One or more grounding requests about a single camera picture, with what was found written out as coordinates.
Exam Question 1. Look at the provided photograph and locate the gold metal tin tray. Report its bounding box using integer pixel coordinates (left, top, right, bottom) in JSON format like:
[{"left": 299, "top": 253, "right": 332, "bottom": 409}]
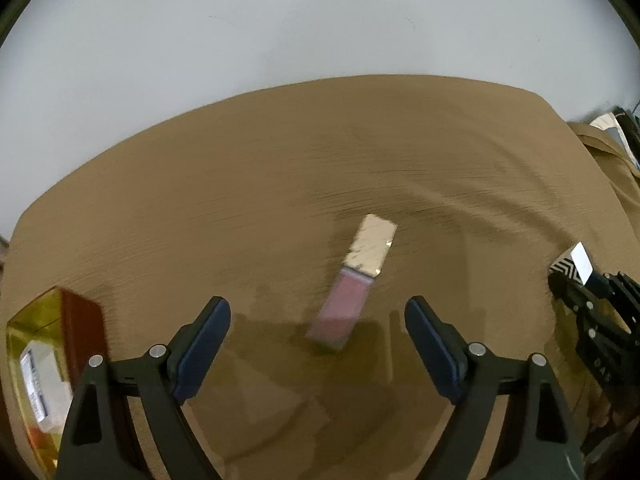
[{"left": 6, "top": 287, "right": 108, "bottom": 479}]

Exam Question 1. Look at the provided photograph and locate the white cloth pile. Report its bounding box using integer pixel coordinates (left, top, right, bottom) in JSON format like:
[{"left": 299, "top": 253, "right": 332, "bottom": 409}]
[{"left": 589, "top": 107, "right": 640, "bottom": 168}]

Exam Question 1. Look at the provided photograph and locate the pink lip gloss gold cap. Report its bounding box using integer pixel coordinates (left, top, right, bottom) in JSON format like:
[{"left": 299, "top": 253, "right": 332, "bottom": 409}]
[{"left": 306, "top": 214, "right": 397, "bottom": 351}]

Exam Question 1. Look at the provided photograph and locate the brown tablecloth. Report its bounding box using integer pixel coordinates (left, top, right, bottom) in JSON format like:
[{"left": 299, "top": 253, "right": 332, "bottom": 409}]
[{"left": 1, "top": 76, "right": 639, "bottom": 479}]

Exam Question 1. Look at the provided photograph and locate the white striped small box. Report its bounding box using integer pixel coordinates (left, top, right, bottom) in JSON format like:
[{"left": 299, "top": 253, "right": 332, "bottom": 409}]
[{"left": 549, "top": 242, "right": 593, "bottom": 286}]

